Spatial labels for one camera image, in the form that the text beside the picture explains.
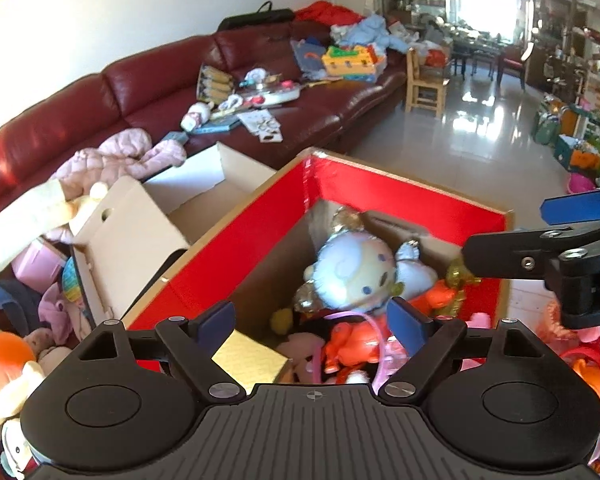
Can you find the baby doll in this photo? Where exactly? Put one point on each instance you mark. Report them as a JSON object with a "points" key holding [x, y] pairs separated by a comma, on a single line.
{"points": [[195, 117]]}

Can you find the orange blue foil balloon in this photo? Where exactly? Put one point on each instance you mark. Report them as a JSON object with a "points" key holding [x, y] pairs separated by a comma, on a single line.
{"points": [[437, 297]]}

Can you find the pink puffy jacket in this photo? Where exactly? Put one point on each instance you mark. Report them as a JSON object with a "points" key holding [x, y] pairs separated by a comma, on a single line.
{"points": [[115, 155]]}

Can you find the white pink toy pan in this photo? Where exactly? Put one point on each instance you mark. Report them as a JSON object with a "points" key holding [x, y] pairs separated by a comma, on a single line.
{"points": [[275, 94]]}

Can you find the small blue-grey box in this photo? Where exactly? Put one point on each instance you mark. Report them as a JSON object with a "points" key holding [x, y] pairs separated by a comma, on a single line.
{"points": [[175, 138]]}

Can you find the pink storage box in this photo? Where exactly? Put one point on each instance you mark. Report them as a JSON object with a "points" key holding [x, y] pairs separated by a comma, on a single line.
{"points": [[35, 265]]}

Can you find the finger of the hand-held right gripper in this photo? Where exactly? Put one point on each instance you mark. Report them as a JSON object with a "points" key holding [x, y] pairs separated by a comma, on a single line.
{"points": [[510, 257], [580, 206]]}

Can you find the light blue plush toy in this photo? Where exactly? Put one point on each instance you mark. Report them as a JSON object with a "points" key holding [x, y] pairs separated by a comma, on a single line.
{"points": [[370, 32]]}

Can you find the orange plastic toy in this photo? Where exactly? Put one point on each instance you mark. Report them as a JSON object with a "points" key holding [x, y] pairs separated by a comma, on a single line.
{"points": [[350, 345]]}

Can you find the wooden chair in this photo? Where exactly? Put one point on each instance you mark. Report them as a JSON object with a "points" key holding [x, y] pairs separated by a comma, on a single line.
{"points": [[425, 87]]}

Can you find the dark chair red seat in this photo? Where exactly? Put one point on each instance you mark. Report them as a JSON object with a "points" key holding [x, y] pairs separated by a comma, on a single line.
{"points": [[512, 62]]}

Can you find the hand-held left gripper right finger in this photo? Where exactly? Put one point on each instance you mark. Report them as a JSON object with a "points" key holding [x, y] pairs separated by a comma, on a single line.
{"points": [[404, 319]]}

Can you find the red cardboard box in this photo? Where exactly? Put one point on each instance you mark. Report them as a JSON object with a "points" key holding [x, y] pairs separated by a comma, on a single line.
{"points": [[380, 195]]}

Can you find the rainbow striped toy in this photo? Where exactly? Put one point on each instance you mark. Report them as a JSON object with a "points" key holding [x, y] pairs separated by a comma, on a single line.
{"points": [[72, 280]]}

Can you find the yellow green toy set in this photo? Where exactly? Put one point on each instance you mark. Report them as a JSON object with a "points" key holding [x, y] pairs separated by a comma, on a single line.
{"points": [[352, 62]]}

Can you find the gold cardboard box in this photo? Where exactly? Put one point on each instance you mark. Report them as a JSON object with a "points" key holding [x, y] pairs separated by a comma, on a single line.
{"points": [[250, 357]]}

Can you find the dark red leather sofa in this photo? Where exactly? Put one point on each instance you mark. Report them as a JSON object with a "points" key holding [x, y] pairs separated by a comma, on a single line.
{"points": [[145, 85]]}

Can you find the blue grey bag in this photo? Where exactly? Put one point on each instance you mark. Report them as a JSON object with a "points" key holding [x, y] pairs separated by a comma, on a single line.
{"points": [[307, 57]]}

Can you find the cream cloth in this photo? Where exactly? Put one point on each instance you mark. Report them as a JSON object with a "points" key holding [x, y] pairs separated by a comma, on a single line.
{"points": [[25, 220]]}

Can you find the black dining table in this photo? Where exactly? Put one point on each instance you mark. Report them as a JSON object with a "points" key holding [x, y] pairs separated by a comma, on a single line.
{"points": [[467, 52]]}

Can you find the orange cream plush toy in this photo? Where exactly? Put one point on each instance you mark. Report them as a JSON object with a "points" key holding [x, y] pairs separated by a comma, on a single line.
{"points": [[2, 375]]}

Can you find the dark blue cloth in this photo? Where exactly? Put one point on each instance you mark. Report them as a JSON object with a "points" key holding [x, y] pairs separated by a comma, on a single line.
{"points": [[5, 300]]}

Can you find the white cardboard box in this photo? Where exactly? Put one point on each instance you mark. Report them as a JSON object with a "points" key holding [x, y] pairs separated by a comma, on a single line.
{"points": [[130, 230]]}

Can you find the gold foil balloon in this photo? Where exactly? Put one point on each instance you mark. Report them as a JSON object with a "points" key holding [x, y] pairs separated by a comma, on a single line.
{"points": [[457, 277]]}

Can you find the yellow plush toy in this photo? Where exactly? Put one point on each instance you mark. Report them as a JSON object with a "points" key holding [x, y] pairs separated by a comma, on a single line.
{"points": [[282, 321]]}

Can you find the white plush toy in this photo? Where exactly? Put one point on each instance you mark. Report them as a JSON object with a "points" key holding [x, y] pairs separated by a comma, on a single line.
{"points": [[15, 450]]}

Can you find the yellow toy package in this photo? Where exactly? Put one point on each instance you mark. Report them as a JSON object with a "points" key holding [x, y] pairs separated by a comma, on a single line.
{"points": [[215, 82]]}

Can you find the black long bag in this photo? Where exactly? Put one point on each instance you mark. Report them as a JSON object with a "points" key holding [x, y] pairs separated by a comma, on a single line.
{"points": [[255, 17]]}

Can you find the red cloth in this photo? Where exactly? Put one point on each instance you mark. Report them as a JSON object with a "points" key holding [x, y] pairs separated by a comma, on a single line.
{"points": [[325, 12]]}

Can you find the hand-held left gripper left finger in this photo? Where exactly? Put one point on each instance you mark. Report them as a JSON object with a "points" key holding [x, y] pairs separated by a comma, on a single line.
{"points": [[217, 321]]}

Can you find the pink plastic bucket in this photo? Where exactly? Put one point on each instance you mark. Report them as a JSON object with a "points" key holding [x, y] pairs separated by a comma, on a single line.
{"points": [[580, 184]]}

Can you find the blue book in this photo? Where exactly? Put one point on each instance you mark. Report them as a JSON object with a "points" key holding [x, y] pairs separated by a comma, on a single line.
{"points": [[217, 125]]}

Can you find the white sticker sheet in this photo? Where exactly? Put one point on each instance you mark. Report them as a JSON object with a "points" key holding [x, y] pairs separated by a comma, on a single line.
{"points": [[262, 126]]}

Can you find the green storage crate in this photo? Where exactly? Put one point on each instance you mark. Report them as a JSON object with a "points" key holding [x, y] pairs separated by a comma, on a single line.
{"points": [[580, 155]]}

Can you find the teal bag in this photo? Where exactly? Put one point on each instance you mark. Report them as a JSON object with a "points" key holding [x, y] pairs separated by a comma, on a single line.
{"points": [[547, 127]]}

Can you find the pink plastic hoop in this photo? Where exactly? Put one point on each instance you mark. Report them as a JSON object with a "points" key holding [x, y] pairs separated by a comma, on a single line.
{"points": [[382, 360]]}

